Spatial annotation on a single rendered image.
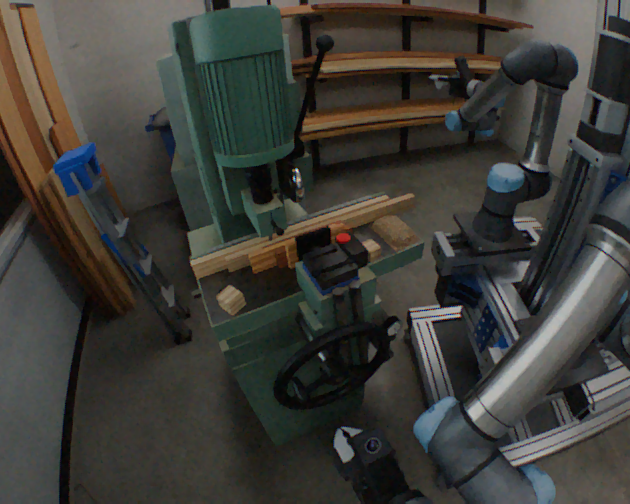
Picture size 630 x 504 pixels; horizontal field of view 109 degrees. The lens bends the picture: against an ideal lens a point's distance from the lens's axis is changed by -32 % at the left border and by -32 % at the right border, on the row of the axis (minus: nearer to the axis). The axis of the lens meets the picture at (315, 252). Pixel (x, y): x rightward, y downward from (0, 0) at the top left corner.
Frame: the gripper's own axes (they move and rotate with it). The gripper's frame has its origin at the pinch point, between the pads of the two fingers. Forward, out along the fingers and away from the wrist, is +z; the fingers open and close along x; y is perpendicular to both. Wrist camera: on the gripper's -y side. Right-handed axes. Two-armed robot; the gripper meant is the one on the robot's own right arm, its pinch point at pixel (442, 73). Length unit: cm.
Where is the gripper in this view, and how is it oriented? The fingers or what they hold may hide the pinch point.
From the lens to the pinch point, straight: 153.5
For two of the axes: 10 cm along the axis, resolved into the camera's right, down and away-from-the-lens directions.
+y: 2.0, 7.2, 6.6
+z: -2.9, -6.0, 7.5
